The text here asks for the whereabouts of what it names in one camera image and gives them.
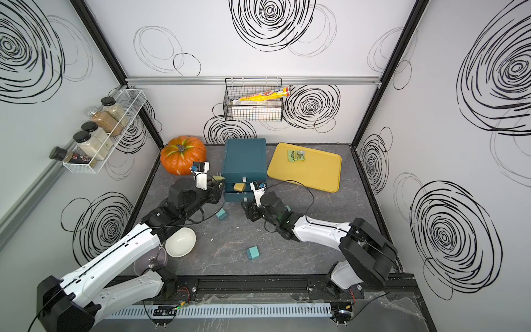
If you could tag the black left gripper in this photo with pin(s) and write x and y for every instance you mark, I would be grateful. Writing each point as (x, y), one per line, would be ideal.
(213, 191)

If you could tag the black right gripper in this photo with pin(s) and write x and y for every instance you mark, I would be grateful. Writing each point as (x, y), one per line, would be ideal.
(252, 211)

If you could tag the teal plug cube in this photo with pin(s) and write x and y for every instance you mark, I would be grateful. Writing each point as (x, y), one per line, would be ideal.
(222, 215)
(253, 253)

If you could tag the teal drawer cabinet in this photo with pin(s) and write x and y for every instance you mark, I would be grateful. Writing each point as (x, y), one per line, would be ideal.
(245, 162)

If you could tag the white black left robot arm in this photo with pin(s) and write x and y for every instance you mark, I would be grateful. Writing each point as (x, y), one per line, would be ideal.
(84, 297)

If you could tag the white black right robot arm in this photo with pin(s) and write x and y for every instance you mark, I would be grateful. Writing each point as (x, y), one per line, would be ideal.
(369, 256)

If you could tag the orange decorative pumpkin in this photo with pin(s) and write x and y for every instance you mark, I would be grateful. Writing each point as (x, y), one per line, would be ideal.
(178, 155)

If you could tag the white plate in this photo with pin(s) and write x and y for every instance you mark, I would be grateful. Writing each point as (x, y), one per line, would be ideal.
(181, 243)

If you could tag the green sticker label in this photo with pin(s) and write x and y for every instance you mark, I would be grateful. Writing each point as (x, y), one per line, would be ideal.
(295, 156)

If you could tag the yellow cutting board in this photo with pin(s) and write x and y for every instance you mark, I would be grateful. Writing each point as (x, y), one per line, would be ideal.
(321, 170)

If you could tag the purple bowl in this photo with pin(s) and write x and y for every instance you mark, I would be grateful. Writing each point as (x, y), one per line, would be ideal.
(151, 260)

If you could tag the yellow snack package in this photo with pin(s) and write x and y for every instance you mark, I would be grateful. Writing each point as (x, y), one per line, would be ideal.
(268, 95)

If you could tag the spice jar brown contents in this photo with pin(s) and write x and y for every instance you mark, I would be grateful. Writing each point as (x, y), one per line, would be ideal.
(104, 120)

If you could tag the clear acrylic spice shelf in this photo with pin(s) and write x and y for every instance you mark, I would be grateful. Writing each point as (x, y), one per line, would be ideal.
(111, 138)

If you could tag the spice jar cream contents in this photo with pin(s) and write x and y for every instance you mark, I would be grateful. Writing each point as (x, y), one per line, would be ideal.
(90, 145)

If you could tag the spice jar tan contents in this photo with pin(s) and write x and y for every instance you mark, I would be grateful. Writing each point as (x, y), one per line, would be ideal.
(115, 110)

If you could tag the spice jar white contents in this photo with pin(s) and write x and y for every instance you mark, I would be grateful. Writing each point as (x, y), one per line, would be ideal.
(92, 128)

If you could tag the small dark pepper bottle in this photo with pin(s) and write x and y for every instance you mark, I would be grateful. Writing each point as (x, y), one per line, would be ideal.
(70, 157)

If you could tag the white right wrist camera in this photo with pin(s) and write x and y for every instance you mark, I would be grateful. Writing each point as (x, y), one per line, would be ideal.
(259, 189)

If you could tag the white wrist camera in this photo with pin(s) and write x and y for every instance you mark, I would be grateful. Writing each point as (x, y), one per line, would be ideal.
(259, 189)
(200, 170)

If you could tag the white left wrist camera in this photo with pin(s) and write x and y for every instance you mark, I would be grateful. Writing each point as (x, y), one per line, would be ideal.
(200, 170)

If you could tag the black wire wall basket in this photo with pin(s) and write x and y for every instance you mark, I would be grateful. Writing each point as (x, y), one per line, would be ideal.
(263, 112)

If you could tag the grey slotted cable duct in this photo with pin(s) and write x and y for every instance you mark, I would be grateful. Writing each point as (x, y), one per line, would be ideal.
(290, 310)

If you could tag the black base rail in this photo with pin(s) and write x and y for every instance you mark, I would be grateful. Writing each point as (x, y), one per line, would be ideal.
(309, 286)

